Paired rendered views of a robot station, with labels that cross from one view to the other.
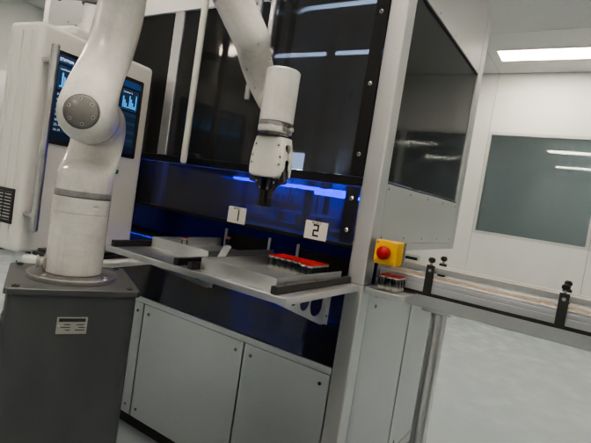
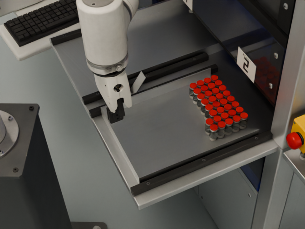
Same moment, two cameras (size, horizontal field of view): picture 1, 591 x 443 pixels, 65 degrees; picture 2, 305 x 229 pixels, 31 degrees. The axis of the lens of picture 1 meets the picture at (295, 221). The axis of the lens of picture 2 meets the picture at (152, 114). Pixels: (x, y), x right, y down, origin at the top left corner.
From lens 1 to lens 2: 1.12 m
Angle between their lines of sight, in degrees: 54
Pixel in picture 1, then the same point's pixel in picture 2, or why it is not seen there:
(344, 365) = (265, 198)
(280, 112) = (97, 57)
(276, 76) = (82, 20)
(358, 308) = (277, 166)
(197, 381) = not seen: hidden behind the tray
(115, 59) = not seen: outside the picture
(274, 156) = (105, 93)
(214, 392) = not seen: hidden behind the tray
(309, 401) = (243, 200)
